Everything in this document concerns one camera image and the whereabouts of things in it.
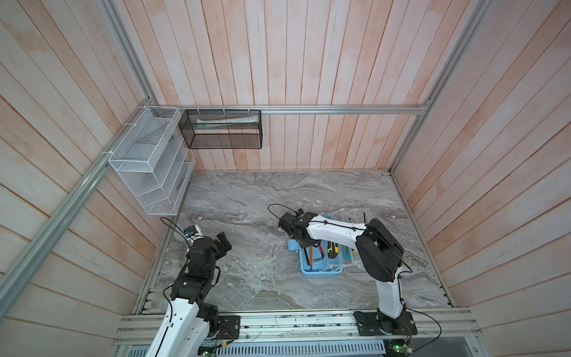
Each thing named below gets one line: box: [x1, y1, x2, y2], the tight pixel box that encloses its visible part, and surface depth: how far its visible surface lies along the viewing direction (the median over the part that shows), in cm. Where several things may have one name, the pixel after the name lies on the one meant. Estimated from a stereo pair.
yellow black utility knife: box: [327, 240, 340, 259], surface depth 84 cm
